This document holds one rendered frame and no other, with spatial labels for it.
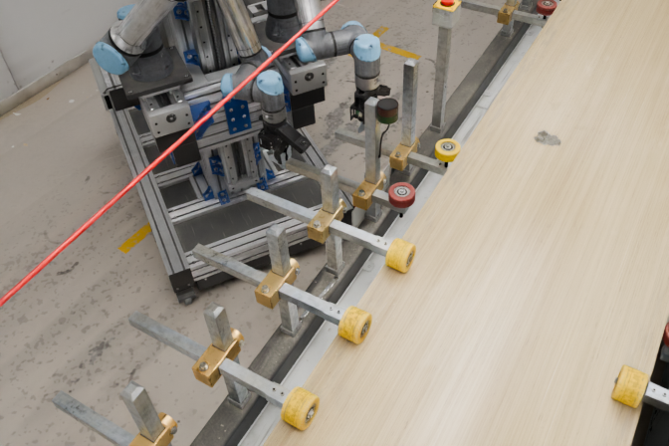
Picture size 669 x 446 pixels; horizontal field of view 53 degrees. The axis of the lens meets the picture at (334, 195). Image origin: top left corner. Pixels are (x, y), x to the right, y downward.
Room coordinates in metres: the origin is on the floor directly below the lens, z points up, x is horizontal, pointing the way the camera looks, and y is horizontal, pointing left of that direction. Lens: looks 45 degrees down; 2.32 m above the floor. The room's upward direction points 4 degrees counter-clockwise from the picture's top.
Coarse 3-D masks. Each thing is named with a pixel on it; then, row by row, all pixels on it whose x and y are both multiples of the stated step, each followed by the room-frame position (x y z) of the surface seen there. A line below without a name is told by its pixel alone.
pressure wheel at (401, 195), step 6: (396, 186) 1.44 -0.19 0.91; (402, 186) 1.44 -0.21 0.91; (408, 186) 1.44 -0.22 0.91; (390, 192) 1.42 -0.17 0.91; (396, 192) 1.42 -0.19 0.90; (402, 192) 1.41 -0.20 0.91; (408, 192) 1.42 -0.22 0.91; (414, 192) 1.41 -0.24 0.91; (390, 198) 1.40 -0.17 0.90; (396, 198) 1.39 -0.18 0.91; (402, 198) 1.39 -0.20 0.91; (408, 198) 1.39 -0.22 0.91; (414, 198) 1.40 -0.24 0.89; (396, 204) 1.39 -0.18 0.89; (402, 204) 1.38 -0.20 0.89; (408, 204) 1.38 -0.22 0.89; (402, 216) 1.42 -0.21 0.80
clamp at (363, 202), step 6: (384, 174) 1.54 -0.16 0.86; (378, 180) 1.51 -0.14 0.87; (384, 180) 1.53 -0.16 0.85; (360, 186) 1.49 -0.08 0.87; (366, 186) 1.49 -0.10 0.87; (372, 186) 1.49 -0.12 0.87; (378, 186) 1.50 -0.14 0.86; (354, 192) 1.46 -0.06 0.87; (366, 192) 1.46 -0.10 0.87; (372, 192) 1.46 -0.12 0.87; (354, 198) 1.45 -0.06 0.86; (360, 198) 1.44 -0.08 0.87; (366, 198) 1.44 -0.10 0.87; (354, 204) 1.45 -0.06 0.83; (360, 204) 1.44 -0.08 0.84; (366, 204) 1.43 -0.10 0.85; (366, 210) 1.43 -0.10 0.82
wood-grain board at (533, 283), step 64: (576, 0) 2.47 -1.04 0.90; (640, 0) 2.43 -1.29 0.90; (576, 64) 2.02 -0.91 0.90; (640, 64) 1.99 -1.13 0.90; (512, 128) 1.68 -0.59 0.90; (576, 128) 1.66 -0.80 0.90; (640, 128) 1.64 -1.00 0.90; (448, 192) 1.41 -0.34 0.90; (512, 192) 1.39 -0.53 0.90; (576, 192) 1.37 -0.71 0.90; (640, 192) 1.36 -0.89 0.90; (448, 256) 1.16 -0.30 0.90; (512, 256) 1.15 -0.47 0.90; (576, 256) 1.14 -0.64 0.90; (640, 256) 1.12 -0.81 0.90; (384, 320) 0.97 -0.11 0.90; (448, 320) 0.96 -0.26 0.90; (512, 320) 0.95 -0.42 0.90; (576, 320) 0.94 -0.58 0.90; (640, 320) 0.92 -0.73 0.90; (320, 384) 0.80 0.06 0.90; (384, 384) 0.79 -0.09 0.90; (448, 384) 0.78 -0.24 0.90; (512, 384) 0.77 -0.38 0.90; (576, 384) 0.76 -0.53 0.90
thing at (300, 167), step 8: (288, 160) 1.64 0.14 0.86; (296, 160) 1.64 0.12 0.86; (288, 168) 1.63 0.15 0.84; (296, 168) 1.61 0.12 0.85; (304, 168) 1.60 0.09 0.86; (312, 168) 1.60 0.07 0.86; (320, 168) 1.59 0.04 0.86; (312, 176) 1.58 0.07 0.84; (344, 184) 1.51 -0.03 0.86; (352, 184) 1.51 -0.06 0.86; (352, 192) 1.50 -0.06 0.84; (376, 192) 1.47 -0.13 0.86; (384, 192) 1.47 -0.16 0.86; (376, 200) 1.45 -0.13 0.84; (384, 200) 1.44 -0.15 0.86; (392, 208) 1.42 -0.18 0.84; (400, 208) 1.40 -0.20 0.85; (408, 208) 1.42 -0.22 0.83
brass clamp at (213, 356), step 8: (232, 328) 0.93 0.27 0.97; (240, 336) 0.91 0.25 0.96; (232, 344) 0.88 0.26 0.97; (240, 344) 0.90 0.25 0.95; (208, 352) 0.86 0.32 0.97; (216, 352) 0.86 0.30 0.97; (224, 352) 0.86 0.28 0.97; (232, 352) 0.87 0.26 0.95; (200, 360) 0.84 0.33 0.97; (208, 360) 0.84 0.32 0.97; (216, 360) 0.84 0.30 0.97; (232, 360) 0.87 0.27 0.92; (192, 368) 0.83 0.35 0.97; (208, 368) 0.82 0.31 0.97; (216, 368) 0.83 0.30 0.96; (200, 376) 0.82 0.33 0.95; (208, 376) 0.80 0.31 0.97; (216, 376) 0.82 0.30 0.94; (208, 384) 0.81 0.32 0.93
